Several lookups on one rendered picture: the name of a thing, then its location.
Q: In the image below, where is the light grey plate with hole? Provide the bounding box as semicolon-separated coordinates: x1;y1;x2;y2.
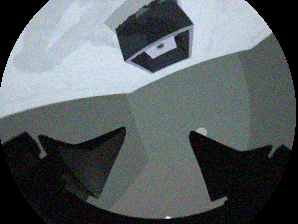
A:
145;36;177;59

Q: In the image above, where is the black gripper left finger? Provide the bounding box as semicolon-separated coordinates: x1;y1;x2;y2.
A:
37;127;126;200

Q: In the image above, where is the black open box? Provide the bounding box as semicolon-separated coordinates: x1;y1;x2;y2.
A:
117;0;194;75

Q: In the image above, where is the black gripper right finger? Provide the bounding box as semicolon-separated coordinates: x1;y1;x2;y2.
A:
189;131;274;201

